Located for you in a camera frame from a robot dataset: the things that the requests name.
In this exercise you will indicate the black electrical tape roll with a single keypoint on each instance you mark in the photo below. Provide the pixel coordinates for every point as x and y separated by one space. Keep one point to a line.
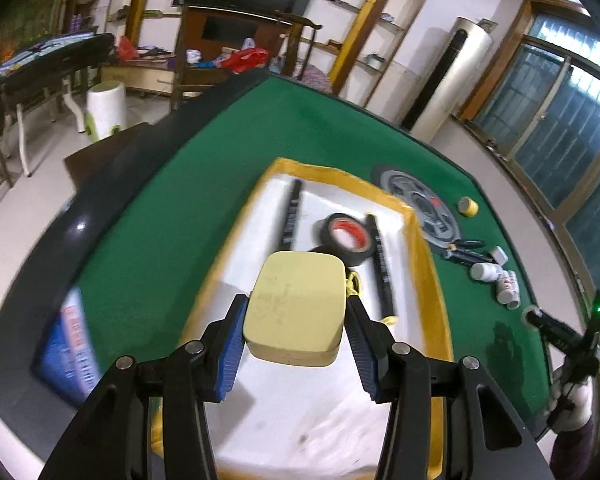
330 230

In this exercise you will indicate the yellow tape roll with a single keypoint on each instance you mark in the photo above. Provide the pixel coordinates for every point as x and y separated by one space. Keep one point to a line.
467 206

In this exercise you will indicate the white bottle red label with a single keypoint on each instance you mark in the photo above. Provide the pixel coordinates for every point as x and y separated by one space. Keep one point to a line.
507 282

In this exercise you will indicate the white foam box yellow tape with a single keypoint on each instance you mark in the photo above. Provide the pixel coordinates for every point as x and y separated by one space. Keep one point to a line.
290 410

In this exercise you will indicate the white charger adapter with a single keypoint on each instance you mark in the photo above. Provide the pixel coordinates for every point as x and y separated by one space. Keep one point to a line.
498 255

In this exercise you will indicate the white plastic bottle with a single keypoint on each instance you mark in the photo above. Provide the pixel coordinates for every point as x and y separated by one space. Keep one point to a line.
485 271

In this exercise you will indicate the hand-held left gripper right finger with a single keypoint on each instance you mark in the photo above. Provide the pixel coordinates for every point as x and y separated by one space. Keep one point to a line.
362 355

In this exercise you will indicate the person's right hand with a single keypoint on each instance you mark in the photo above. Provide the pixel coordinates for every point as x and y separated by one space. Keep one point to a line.
577 410

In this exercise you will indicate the blue pamphlet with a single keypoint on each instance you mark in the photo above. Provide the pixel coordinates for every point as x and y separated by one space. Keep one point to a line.
65 350

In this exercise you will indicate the red plastic bag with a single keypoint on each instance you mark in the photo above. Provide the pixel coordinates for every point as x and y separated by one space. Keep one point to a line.
242 60
126 49

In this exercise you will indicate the window with wooden frame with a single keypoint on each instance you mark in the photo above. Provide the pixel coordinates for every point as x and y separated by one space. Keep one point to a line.
555 125

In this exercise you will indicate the dark brown side table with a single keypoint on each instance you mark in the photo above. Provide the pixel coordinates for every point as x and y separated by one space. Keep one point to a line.
105 152

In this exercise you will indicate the wooden wall shelf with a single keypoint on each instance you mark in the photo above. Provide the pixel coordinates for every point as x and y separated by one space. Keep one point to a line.
375 10

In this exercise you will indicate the standing air conditioner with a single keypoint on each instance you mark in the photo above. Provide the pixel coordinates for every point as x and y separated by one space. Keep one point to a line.
455 85

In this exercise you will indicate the long black marker pale yellow cap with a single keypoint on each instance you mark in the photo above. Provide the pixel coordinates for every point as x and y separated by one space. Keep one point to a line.
380 265

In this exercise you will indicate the black side table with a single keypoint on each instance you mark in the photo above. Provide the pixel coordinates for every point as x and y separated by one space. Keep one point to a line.
70 57

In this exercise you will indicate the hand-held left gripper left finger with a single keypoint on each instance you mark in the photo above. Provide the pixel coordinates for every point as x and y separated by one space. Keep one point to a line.
230 355

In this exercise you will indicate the black marker purple cap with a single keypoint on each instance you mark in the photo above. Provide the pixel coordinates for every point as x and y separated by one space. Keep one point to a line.
291 220

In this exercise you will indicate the person's right forearm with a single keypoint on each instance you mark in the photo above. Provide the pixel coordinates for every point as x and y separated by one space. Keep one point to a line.
572 455

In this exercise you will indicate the white and green stool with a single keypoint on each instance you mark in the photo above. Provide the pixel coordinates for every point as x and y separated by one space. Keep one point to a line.
107 110

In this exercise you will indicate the white labelled pill bottle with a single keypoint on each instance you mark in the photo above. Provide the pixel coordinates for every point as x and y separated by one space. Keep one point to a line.
512 301

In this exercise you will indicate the pale yellow box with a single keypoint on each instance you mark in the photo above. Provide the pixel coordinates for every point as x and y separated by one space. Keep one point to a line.
295 305

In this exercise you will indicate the flower wall poster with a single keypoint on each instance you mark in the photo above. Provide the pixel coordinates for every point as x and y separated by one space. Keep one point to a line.
20 20

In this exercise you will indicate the round table control panel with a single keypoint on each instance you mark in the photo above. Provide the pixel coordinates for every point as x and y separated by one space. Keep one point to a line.
410 195

